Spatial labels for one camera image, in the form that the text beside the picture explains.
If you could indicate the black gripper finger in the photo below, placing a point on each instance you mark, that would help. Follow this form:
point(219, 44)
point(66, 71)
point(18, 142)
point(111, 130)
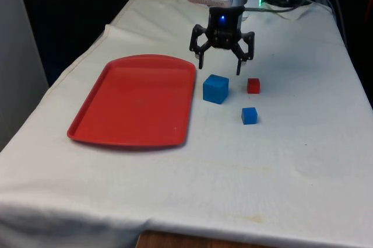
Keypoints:
point(244, 48)
point(198, 42)

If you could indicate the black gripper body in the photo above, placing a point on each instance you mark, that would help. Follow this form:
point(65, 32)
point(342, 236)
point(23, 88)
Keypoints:
point(224, 24)

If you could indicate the red tray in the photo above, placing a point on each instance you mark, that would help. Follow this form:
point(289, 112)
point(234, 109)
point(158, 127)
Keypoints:
point(134, 100)

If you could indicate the small red cube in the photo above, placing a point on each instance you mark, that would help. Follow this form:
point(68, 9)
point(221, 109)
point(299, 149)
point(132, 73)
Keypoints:
point(253, 85)

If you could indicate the large blue cube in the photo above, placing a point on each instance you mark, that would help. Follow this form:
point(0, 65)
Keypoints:
point(215, 89)

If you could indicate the small blue cube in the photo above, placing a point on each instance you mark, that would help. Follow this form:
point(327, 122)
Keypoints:
point(249, 115)

